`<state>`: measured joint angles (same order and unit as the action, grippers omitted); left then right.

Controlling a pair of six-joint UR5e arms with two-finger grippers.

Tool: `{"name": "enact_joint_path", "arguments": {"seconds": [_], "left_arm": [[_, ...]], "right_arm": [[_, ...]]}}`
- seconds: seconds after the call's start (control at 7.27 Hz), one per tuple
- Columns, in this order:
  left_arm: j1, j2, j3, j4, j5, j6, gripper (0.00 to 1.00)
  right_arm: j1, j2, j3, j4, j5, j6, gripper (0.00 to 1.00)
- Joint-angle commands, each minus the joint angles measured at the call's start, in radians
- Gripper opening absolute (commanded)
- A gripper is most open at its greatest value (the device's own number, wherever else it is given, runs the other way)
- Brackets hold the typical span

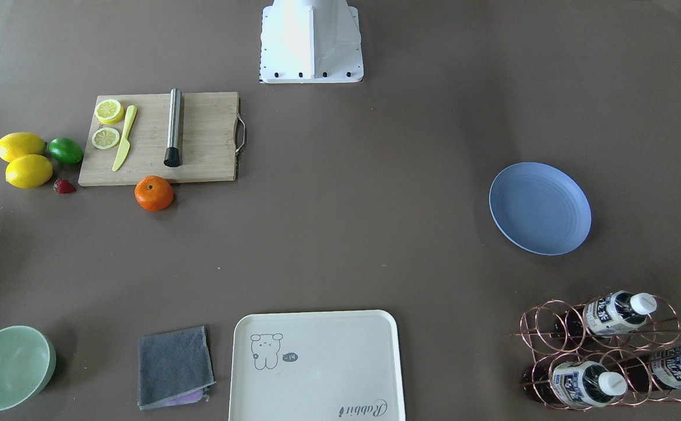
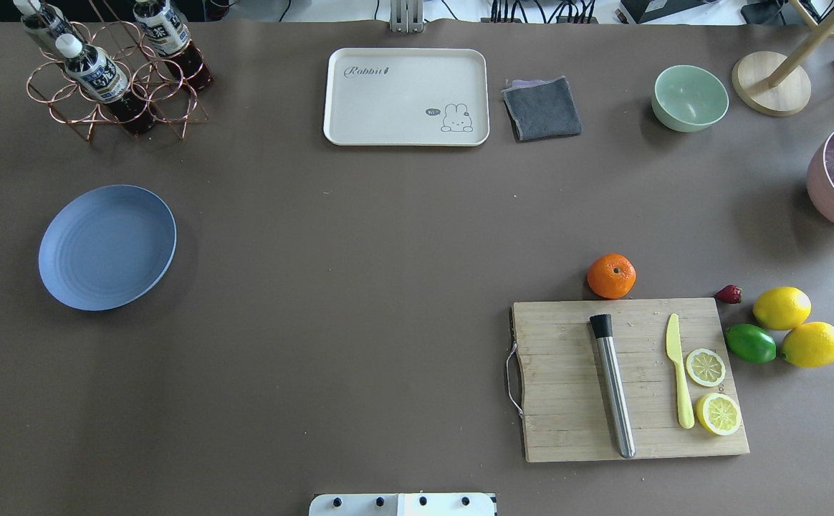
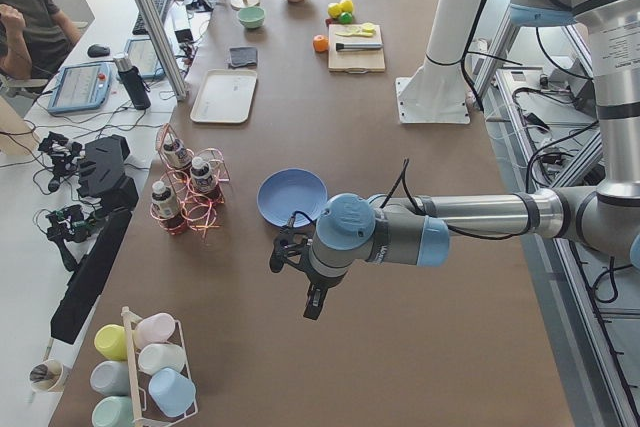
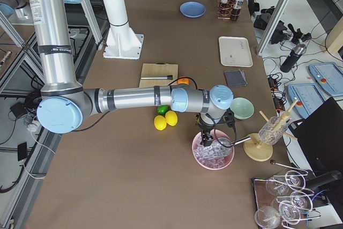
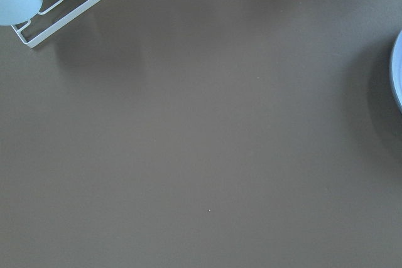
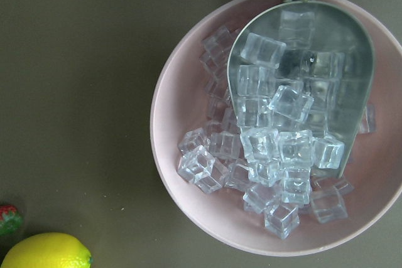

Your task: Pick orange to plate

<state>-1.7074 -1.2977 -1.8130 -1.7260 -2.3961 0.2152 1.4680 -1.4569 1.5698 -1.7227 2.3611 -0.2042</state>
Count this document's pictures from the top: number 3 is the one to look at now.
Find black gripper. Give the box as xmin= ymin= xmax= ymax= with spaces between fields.
xmin=269 ymin=219 xmax=329 ymax=320

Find blue plate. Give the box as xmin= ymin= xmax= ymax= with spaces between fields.
xmin=257 ymin=168 xmax=328 ymax=227

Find orange fruit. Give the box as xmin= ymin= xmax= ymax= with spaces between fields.
xmin=312 ymin=35 xmax=330 ymax=53

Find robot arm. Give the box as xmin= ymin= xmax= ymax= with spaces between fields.
xmin=270 ymin=0 xmax=639 ymax=319

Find pink cup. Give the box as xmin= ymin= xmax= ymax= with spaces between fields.
xmin=133 ymin=312 xmax=175 ymax=349

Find white cup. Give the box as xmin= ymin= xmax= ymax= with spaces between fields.
xmin=138 ymin=343 xmax=186 ymax=375

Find blue cup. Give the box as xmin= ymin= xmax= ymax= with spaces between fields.
xmin=148 ymin=367 xmax=196 ymax=417

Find tea bottle white cap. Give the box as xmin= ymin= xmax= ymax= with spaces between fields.
xmin=162 ymin=137 xmax=190 ymax=169

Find cream rabbit tray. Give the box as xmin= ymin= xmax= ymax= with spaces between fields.
xmin=190 ymin=69 xmax=258 ymax=124

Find yellow cup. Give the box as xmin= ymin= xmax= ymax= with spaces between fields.
xmin=94 ymin=324 xmax=127 ymax=361

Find black long device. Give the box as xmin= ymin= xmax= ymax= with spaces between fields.
xmin=50 ymin=209 xmax=132 ymax=345

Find grey cup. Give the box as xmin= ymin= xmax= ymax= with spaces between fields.
xmin=90 ymin=360 xmax=130 ymax=396

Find mint green cup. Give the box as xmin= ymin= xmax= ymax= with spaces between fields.
xmin=91 ymin=396 xmax=134 ymax=427

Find grey folded cloth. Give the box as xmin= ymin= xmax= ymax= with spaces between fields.
xmin=228 ymin=46 xmax=258 ymax=69

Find wooden cutting board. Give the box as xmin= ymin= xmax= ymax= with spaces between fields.
xmin=328 ymin=22 xmax=386 ymax=72

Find yellow plastic knife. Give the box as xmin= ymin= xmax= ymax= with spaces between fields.
xmin=335 ymin=29 xmax=374 ymax=38

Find black thermos bottle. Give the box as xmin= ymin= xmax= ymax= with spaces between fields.
xmin=113 ymin=52 xmax=151 ymax=110

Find green lime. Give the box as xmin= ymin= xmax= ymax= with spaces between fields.
xmin=337 ymin=12 xmax=354 ymax=25

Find green bowl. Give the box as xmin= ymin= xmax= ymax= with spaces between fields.
xmin=237 ymin=6 xmax=266 ymax=30

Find paper cup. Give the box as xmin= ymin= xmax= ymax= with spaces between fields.
xmin=29 ymin=359 xmax=71 ymax=393

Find yellow lemon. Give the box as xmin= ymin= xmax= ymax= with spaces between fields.
xmin=327 ymin=2 xmax=342 ymax=19
xmin=339 ymin=0 xmax=354 ymax=13

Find blue teach pendant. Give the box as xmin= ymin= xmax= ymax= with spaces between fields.
xmin=47 ymin=62 xmax=111 ymax=114
xmin=125 ymin=38 xmax=165 ymax=81

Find black computer mouse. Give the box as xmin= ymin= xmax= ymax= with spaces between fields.
xmin=87 ymin=44 xmax=111 ymax=58

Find black keyboard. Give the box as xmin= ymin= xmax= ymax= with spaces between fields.
xmin=131 ymin=0 xmax=174 ymax=36

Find seated person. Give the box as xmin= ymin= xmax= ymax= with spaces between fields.
xmin=1 ymin=0 xmax=81 ymax=80

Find copper wire bottle rack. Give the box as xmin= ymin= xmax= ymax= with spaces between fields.
xmin=155 ymin=123 xmax=230 ymax=239

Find wire cup rack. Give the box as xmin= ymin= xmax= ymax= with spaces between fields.
xmin=121 ymin=306 xmax=199 ymax=427

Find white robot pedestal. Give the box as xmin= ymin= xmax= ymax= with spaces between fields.
xmin=396 ymin=0 xmax=486 ymax=124

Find aluminium frame post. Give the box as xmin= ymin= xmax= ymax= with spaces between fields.
xmin=134 ymin=0 xmax=187 ymax=101

